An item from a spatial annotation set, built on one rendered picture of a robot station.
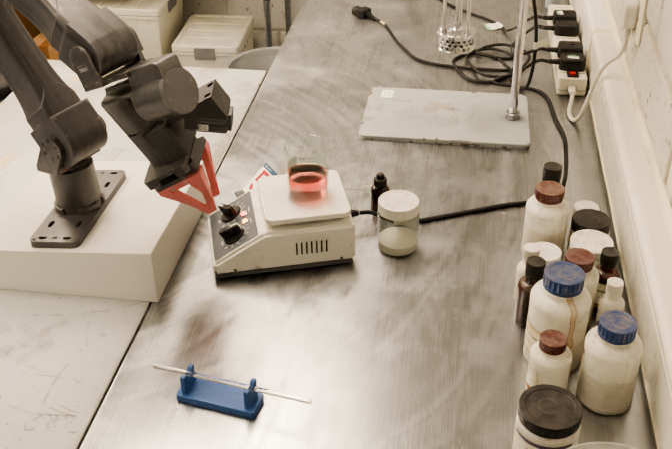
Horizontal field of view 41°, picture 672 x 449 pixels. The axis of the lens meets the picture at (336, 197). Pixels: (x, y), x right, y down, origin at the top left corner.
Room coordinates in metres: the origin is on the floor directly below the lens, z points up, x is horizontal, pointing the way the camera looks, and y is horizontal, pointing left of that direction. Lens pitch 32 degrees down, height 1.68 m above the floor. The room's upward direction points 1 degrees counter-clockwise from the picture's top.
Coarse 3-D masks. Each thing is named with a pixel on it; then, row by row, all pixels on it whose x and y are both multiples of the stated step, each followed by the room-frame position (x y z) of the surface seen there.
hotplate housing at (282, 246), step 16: (256, 192) 1.13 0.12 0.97; (256, 208) 1.09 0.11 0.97; (208, 224) 1.12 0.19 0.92; (288, 224) 1.05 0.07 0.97; (304, 224) 1.05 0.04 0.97; (320, 224) 1.05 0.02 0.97; (336, 224) 1.04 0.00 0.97; (352, 224) 1.05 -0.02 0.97; (256, 240) 1.02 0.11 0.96; (272, 240) 1.02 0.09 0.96; (288, 240) 1.03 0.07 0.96; (304, 240) 1.03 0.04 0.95; (320, 240) 1.04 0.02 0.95; (336, 240) 1.04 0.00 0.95; (352, 240) 1.05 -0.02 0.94; (224, 256) 1.02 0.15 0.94; (240, 256) 1.02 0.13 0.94; (256, 256) 1.02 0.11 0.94; (272, 256) 1.02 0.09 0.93; (288, 256) 1.03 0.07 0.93; (304, 256) 1.03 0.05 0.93; (320, 256) 1.04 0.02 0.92; (336, 256) 1.04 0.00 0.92; (224, 272) 1.01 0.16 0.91; (240, 272) 1.02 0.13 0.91; (256, 272) 1.02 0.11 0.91
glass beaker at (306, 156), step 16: (288, 144) 1.11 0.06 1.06; (304, 144) 1.12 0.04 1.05; (320, 144) 1.12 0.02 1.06; (288, 160) 1.08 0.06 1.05; (304, 160) 1.06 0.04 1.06; (320, 160) 1.07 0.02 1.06; (288, 176) 1.08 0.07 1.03; (304, 176) 1.06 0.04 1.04; (320, 176) 1.07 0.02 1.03; (288, 192) 1.08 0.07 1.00; (304, 192) 1.06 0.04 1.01; (320, 192) 1.07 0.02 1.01
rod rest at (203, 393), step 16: (192, 368) 0.80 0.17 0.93; (192, 384) 0.80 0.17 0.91; (208, 384) 0.80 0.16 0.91; (224, 384) 0.80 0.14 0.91; (256, 384) 0.78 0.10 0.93; (192, 400) 0.77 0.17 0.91; (208, 400) 0.77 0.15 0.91; (224, 400) 0.77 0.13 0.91; (240, 400) 0.77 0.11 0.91; (256, 400) 0.77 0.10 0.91
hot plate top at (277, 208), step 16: (272, 176) 1.15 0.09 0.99; (336, 176) 1.14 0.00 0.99; (272, 192) 1.10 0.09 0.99; (336, 192) 1.10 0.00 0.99; (272, 208) 1.06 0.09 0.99; (288, 208) 1.06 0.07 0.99; (304, 208) 1.06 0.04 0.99; (320, 208) 1.06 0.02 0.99; (336, 208) 1.06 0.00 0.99; (272, 224) 1.03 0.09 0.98
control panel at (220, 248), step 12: (228, 204) 1.14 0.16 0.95; (240, 204) 1.12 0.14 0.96; (252, 204) 1.10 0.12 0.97; (216, 216) 1.12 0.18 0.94; (240, 216) 1.09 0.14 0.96; (252, 216) 1.08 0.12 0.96; (216, 228) 1.09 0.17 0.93; (252, 228) 1.05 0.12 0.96; (216, 240) 1.06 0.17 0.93; (240, 240) 1.03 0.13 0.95; (216, 252) 1.03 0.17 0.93; (228, 252) 1.02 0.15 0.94
